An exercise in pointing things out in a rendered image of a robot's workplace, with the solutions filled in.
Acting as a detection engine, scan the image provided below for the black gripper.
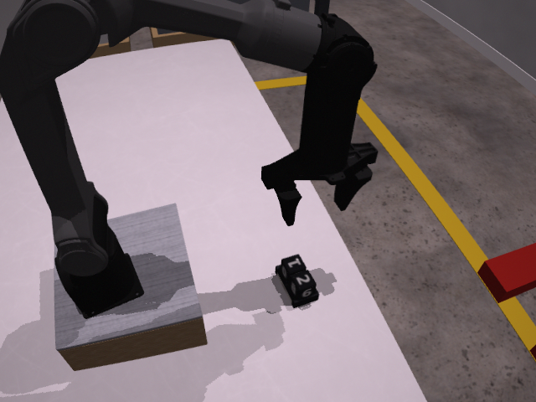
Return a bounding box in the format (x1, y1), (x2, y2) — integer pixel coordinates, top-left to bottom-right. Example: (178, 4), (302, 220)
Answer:
(261, 127), (378, 226)

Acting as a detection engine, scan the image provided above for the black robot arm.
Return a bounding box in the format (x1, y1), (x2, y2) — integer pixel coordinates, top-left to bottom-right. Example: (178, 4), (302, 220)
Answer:
(0, 0), (378, 319)

